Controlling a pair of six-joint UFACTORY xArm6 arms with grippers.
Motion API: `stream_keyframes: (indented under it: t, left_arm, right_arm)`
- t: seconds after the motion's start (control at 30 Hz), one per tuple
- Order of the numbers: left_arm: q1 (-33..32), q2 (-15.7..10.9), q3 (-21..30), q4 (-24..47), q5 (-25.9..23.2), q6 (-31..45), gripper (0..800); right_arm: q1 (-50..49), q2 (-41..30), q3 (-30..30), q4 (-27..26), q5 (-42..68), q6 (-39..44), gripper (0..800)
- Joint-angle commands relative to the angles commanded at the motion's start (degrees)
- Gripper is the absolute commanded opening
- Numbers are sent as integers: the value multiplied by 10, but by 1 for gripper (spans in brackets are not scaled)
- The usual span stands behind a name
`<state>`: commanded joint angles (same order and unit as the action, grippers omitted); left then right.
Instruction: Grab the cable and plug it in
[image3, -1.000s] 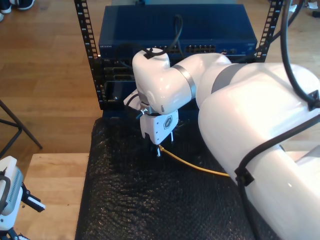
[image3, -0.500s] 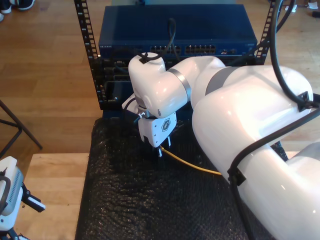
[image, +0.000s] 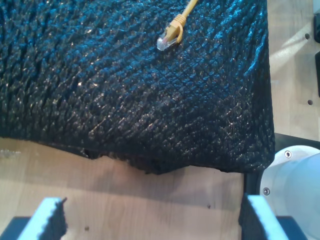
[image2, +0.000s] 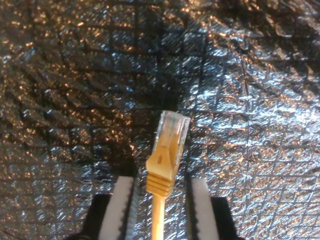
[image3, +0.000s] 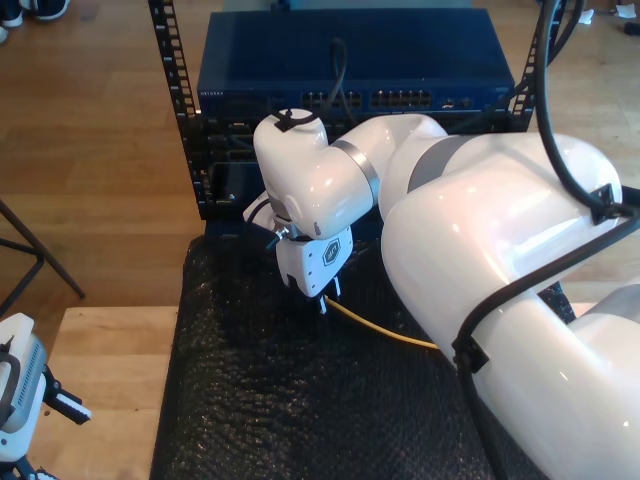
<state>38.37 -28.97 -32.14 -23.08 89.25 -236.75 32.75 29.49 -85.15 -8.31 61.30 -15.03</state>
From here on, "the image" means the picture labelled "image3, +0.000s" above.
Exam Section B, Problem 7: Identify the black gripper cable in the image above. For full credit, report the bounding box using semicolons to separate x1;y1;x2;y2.
246;203;292;250

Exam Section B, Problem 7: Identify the yellow network cable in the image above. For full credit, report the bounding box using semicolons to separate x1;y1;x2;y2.
323;294;441;351

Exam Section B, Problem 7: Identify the black rack server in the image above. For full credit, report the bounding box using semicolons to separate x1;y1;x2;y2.
182;114;514;164

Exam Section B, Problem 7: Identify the blue network switch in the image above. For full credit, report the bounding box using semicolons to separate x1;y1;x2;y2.
196;8;516;117

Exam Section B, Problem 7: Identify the rack unit with red light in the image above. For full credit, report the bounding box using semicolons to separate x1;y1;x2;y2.
207;159;267;222

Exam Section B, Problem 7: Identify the dark blue underlay mat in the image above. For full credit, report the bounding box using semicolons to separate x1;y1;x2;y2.
148;219;254;480

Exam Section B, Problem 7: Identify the black perforated rack post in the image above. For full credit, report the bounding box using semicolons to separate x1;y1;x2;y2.
148;0;210;221
507;0;569;119

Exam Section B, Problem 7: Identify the black bubble wrap mat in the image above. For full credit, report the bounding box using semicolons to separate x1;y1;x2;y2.
149;230;576;480

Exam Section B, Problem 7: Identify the black camera cable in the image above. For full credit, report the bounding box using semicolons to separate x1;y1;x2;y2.
272;0;640;480

